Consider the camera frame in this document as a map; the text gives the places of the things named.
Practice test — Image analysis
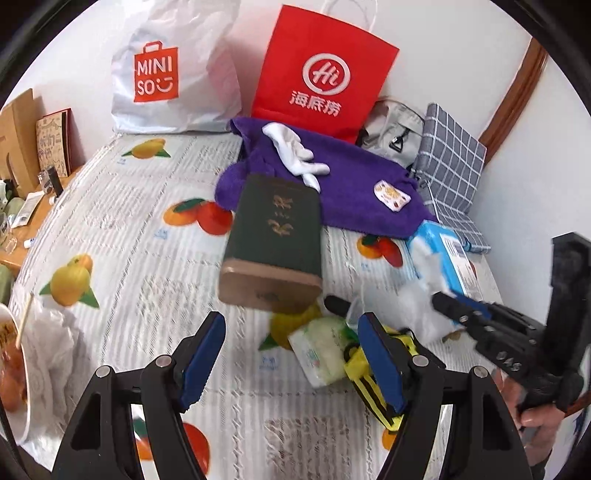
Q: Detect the brown paper bag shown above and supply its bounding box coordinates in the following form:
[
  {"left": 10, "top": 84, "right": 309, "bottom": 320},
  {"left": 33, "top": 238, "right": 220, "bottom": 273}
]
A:
[{"left": 0, "top": 88, "right": 47, "bottom": 185}]

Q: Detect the clear pouch of white cotton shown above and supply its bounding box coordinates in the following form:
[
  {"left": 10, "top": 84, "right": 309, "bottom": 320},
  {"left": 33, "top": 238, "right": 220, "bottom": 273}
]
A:
[{"left": 392, "top": 240, "right": 462, "bottom": 344}]

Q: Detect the fruit printed bed sheet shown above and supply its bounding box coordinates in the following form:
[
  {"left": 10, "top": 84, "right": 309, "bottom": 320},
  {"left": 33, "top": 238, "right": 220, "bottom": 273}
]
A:
[{"left": 9, "top": 131, "right": 509, "bottom": 480}]

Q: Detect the dark green tea tin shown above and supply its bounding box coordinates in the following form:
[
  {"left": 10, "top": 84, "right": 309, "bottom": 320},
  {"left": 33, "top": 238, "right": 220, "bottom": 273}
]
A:
[{"left": 218, "top": 173, "right": 324, "bottom": 317}]

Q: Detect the blue cardboard box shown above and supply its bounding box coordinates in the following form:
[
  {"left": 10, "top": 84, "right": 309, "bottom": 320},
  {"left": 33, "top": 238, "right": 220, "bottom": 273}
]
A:
[{"left": 406, "top": 220, "right": 485, "bottom": 301}]

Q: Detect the person's right hand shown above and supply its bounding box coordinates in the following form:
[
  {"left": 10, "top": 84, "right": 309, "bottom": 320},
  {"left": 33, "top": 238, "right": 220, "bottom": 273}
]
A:
[{"left": 494, "top": 369, "right": 583, "bottom": 468}]

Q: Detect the grey backpack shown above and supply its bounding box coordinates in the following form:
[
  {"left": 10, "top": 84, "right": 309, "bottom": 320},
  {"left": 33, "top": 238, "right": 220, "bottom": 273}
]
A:
[{"left": 358, "top": 98, "right": 426, "bottom": 167}]

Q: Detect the brown wooden door frame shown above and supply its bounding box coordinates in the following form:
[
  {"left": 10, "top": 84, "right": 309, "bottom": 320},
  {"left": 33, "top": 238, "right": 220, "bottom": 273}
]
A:
[{"left": 478, "top": 37, "right": 548, "bottom": 162}]

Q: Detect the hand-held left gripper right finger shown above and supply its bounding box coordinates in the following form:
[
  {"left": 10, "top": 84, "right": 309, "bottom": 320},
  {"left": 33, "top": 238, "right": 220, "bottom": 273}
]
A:
[{"left": 357, "top": 311, "right": 534, "bottom": 480}]

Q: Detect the white bowl with food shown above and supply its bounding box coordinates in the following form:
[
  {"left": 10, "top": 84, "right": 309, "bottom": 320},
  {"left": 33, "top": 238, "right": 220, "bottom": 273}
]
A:
[{"left": 0, "top": 302, "right": 33, "bottom": 446}]

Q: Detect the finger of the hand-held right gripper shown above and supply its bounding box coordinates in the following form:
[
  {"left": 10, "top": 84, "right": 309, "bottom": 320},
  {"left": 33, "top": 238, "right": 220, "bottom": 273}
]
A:
[
  {"left": 442, "top": 292, "right": 513, "bottom": 320},
  {"left": 431, "top": 295, "right": 532, "bottom": 370}
]

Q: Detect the wooden skewer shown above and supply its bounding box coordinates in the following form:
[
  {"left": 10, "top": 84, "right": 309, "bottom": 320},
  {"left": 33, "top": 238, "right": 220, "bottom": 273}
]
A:
[{"left": 15, "top": 292, "right": 35, "bottom": 349}]

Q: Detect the illustrated book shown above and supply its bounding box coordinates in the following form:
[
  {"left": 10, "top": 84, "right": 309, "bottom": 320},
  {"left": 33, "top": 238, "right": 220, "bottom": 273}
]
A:
[{"left": 36, "top": 108, "right": 75, "bottom": 178}]

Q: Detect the purple towel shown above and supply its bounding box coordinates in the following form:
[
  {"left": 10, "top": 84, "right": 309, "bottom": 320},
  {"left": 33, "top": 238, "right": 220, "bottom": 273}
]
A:
[{"left": 215, "top": 116, "right": 437, "bottom": 241}]

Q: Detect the small patterned packet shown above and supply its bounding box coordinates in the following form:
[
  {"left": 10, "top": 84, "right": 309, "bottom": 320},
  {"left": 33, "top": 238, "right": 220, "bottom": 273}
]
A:
[{"left": 373, "top": 180, "right": 413, "bottom": 213}]

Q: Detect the red paper bag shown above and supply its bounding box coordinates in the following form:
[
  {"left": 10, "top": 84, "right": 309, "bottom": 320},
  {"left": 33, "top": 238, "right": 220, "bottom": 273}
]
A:
[{"left": 250, "top": 0, "right": 400, "bottom": 145}]

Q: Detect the green white tissue packet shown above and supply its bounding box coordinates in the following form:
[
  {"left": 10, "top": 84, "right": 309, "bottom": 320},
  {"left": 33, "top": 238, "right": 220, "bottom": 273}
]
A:
[{"left": 287, "top": 316, "right": 358, "bottom": 388}]

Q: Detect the grey checked cushion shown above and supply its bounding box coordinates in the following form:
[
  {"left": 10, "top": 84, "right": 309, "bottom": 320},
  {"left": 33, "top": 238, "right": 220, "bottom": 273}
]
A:
[{"left": 411, "top": 102, "right": 492, "bottom": 254}]

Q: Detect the wooden desk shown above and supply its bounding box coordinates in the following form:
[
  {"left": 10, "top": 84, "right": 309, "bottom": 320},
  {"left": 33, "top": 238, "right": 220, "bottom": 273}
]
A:
[{"left": 0, "top": 175, "right": 79, "bottom": 278}]

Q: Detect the white paper packet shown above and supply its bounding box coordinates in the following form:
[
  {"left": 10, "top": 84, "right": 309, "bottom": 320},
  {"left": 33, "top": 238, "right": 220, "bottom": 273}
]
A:
[{"left": 14, "top": 191, "right": 44, "bottom": 227}]

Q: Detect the crumpled white plastic bag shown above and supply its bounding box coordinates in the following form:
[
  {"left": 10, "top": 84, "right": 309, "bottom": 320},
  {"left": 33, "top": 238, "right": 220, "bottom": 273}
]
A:
[{"left": 25, "top": 305, "right": 86, "bottom": 430}]

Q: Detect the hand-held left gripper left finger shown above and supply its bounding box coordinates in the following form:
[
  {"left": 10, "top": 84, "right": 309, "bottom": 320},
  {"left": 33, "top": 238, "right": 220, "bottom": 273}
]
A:
[{"left": 52, "top": 311, "right": 227, "bottom": 480}]

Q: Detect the white plastic shopping bag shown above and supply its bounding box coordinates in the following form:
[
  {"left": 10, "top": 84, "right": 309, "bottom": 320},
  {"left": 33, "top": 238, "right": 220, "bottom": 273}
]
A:
[{"left": 111, "top": 0, "right": 243, "bottom": 134}]

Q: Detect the yellow black strap vest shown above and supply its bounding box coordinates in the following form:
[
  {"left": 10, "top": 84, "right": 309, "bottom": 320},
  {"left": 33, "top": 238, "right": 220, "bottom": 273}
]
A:
[{"left": 342, "top": 325, "right": 419, "bottom": 432}]

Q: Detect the small black device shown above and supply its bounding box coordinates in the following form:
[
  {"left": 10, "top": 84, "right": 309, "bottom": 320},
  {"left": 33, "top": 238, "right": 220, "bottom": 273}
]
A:
[{"left": 39, "top": 166, "right": 65, "bottom": 197}]

